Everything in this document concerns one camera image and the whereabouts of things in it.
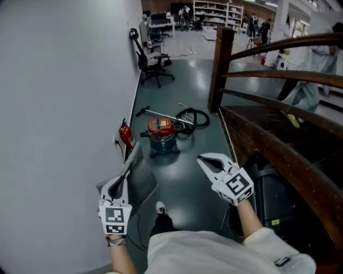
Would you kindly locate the white left sneaker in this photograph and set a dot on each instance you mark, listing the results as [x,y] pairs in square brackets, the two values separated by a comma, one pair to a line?
[160,207]

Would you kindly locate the metal frame chair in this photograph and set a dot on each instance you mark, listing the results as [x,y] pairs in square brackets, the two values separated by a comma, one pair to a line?
[253,44]

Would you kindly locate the red fire extinguisher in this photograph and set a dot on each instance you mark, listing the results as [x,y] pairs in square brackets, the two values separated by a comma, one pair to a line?
[127,137]

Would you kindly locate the black office chair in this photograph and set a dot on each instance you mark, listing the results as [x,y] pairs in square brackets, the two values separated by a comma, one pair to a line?
[198,22]
[146,62]

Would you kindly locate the black box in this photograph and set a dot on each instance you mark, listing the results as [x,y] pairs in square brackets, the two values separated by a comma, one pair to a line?
[273,195]

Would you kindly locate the metal vacuum wand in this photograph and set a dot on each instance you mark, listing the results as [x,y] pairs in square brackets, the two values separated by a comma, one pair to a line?
[160,113]

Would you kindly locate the person's right forearm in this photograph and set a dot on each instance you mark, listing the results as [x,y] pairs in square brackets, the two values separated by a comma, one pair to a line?
[247,219]

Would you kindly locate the striped wristband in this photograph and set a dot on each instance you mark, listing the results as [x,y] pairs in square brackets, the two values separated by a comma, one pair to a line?
[115,241]

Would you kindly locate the black clip-on device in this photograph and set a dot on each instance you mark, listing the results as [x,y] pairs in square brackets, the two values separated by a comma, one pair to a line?
[282,261]

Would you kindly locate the wooden stair railing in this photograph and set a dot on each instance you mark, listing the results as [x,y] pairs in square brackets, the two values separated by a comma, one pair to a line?
[294,160]

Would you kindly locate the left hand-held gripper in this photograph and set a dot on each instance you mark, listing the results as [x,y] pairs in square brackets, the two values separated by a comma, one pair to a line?
[115,215]

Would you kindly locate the person's white shirt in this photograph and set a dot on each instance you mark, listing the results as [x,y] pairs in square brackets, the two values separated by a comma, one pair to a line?
[201,254]

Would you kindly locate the person's left leg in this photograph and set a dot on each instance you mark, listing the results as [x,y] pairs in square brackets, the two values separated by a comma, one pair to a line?
[163,223]

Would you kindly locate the white desk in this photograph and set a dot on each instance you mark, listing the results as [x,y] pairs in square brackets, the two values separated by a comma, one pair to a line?
[163,25]

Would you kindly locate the person's left forearm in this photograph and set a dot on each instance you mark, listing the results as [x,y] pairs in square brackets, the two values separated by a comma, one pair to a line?
[122,259]

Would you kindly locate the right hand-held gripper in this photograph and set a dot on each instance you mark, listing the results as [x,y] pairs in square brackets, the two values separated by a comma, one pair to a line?
[235,184]

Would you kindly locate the white shelving unit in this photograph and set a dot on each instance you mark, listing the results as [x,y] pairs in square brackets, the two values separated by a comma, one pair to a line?
[214,12]

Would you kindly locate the red drum vacuum cleaner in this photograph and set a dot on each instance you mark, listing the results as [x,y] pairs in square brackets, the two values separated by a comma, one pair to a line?
[160,127]

